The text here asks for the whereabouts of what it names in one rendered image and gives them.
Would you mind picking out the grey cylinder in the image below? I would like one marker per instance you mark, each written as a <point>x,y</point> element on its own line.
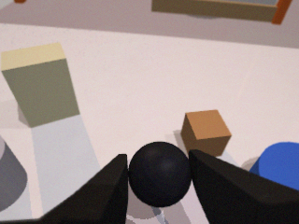
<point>13,177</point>

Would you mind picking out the blue short cylinder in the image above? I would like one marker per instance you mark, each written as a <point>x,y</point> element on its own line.
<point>279,163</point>

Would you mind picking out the brown cube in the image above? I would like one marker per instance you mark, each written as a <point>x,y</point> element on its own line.
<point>205,131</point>

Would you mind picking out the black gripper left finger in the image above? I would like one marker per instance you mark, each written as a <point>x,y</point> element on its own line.
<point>101,200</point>

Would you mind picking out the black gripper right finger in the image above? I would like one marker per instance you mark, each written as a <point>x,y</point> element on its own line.
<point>231,195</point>

